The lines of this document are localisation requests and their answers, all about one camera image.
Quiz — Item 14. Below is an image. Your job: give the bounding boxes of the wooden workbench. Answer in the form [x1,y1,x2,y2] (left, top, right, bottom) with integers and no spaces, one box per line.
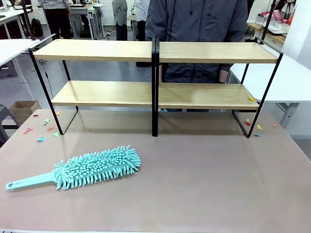
[246,22,286,46]

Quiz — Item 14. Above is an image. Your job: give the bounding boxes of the white background table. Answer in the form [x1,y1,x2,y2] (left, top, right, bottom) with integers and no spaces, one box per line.
[0,8,32,39]

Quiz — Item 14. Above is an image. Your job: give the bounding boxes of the dark grey chair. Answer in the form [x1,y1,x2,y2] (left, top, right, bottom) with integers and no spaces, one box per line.
[0,104,19,148]

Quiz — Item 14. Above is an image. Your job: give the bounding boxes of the white side table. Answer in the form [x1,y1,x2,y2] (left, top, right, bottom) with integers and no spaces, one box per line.
[0,38,41,84]

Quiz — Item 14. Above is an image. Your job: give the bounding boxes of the bystander in black trousers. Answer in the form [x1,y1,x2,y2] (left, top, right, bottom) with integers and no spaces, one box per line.
[37,0,71,40]

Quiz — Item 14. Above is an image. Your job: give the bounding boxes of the bystander in white shirt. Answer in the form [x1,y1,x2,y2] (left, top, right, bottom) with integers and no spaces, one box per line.
[134,0,149,42]

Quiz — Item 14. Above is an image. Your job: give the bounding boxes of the white desk grey legs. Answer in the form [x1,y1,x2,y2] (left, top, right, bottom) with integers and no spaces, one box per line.
[69,6,105,39]

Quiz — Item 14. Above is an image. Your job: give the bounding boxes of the bystander in grey shirt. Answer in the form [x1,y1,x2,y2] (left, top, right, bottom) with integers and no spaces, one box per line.
[111,0,129,41]

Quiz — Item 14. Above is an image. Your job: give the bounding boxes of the pink printed sign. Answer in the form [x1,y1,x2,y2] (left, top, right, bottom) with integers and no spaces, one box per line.
[272,9,285,24]

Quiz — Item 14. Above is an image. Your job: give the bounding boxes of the black backpack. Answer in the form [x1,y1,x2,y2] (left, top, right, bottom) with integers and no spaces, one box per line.
[31,18,44,37]

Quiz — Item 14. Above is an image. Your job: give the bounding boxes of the large white table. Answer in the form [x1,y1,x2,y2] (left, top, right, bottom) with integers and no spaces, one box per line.
[225,53,311,129]

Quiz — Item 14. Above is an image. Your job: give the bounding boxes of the person in dark jacket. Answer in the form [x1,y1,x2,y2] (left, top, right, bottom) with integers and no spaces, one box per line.
[145,0,248,113]

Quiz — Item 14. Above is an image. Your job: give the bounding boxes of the cardboard box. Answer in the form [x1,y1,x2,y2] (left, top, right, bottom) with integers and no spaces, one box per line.
[9,100,41,124]

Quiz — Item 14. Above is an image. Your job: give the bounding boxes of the black stand pole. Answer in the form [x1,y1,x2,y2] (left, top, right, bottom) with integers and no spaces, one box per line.
[21,0,36,41]
[257,0,277,46]

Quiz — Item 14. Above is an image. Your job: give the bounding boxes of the thin black hanging cable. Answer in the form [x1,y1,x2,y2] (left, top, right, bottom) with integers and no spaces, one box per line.
[36,59,54,99]

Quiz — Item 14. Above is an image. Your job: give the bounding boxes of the teal microfibre duster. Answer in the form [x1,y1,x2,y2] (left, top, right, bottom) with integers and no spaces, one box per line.
[6,145,142,191]

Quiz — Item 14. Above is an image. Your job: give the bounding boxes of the wood shelf unit black frame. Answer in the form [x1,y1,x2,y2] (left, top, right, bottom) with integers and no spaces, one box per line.
[28,38,156,137]
[155,36,284,138]

